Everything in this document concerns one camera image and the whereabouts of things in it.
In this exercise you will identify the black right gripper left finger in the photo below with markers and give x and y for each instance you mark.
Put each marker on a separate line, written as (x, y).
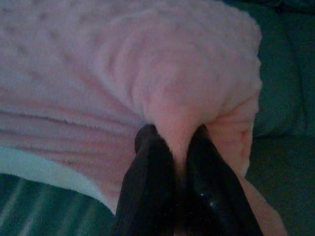
(147, 186)

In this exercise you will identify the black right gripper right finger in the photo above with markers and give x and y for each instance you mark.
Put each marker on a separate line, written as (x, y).
(216, 196)

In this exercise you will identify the pink dotted plush pillow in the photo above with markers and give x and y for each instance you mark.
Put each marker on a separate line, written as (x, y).
(123, 73)

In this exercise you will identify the green fabric sofa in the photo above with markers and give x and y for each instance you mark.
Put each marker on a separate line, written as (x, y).
(283, 98)

